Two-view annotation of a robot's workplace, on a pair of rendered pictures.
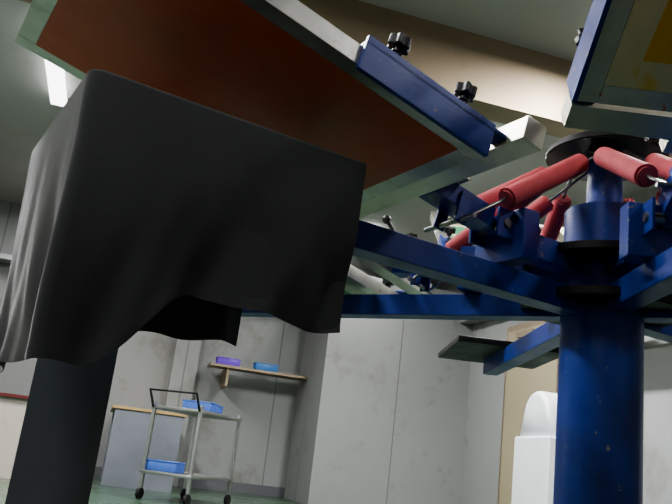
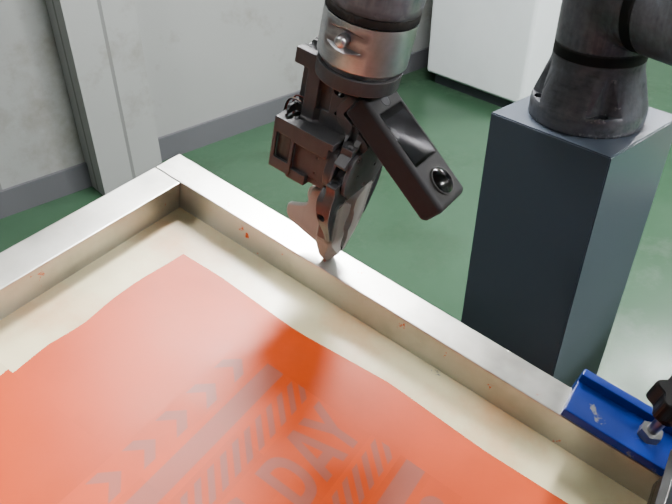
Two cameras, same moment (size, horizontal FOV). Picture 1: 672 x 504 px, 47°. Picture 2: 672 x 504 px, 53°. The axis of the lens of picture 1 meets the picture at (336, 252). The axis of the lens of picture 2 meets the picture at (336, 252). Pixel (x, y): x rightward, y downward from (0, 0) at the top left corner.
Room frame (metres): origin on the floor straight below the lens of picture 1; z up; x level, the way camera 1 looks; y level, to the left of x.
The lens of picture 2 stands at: (1.27, 0.01, 1.58)
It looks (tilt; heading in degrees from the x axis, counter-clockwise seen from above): 36 degrees down; 63
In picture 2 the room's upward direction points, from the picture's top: straight up
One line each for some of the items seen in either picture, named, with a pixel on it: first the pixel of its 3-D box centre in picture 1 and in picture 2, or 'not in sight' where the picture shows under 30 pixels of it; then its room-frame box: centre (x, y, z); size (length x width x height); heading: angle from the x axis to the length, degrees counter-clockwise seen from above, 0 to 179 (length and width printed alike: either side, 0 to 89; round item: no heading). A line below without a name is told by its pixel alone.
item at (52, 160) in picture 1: (38, 237); not in sight; (1.21, 0.48, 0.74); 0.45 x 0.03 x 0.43; 30
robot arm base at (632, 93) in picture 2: not in sight; (593, 78); (1.96, 0.61, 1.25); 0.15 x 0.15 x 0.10
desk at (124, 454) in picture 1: (139, 448); not in sight; (8.71, 1.86, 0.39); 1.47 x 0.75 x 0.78; 15
